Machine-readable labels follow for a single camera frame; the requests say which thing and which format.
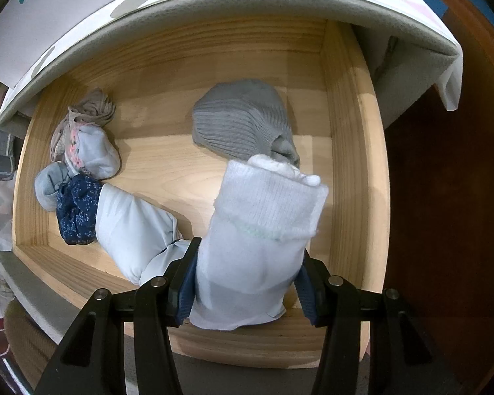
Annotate grey knit socks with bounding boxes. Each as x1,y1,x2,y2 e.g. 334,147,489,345
192,81,301,170

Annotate brown wooden furniture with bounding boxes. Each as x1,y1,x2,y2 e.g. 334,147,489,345
384,0,494,395

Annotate pale blue rolled sock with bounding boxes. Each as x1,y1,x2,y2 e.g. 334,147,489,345
96,183,191,285

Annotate light blue floral sock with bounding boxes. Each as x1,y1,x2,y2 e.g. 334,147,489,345
63,125,121,180

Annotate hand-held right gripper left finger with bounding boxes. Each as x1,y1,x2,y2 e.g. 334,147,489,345
33,236,203,395

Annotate navy patterned sock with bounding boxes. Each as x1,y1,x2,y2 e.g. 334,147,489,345
56,173,104,245

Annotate grey drawer with wooden inside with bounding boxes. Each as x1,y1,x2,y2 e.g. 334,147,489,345
0,18,392,395

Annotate small light blue sock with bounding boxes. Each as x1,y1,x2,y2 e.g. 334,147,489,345
34,161,73,213

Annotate white cardboard box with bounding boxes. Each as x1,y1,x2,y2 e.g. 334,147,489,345
0,0,170,88

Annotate beige rolled sock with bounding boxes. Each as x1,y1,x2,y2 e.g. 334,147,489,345
49,87,116,162

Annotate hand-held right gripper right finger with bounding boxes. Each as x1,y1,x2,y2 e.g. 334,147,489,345
293,251,462,395

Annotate white socks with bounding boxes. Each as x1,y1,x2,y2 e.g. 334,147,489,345
188,153,330,332

